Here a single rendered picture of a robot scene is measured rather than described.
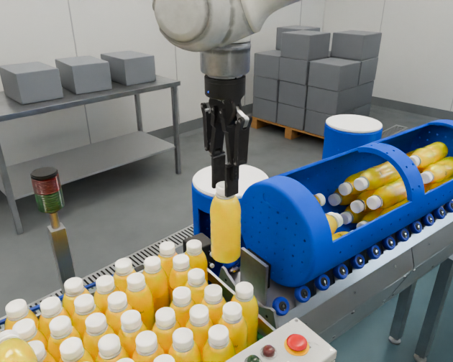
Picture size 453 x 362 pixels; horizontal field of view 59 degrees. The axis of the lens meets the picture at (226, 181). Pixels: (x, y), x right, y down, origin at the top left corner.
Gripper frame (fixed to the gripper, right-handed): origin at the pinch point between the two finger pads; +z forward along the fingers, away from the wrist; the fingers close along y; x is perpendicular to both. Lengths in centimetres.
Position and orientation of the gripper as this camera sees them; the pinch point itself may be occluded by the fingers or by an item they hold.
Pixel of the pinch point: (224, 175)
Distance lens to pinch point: 81.7
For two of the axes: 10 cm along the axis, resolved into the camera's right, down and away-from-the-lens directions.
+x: -8.0, 2.6, -5.4
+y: -6.0, -3.6, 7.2
